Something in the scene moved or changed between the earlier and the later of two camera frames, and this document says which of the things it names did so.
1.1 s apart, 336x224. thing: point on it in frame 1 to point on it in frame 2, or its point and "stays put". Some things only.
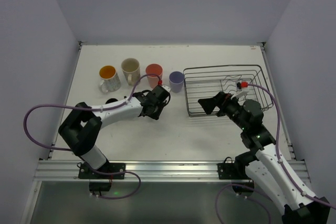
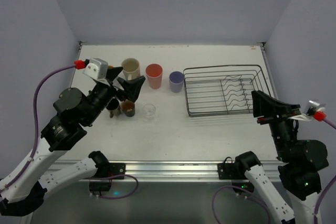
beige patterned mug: (131, 69) stays put
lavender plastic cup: (176, 79) stays put
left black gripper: (153, 110) to (114, 85)
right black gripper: (220, 105) to (274, 117)
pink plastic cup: (154, 68) stays put
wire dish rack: (202, 82) stays put
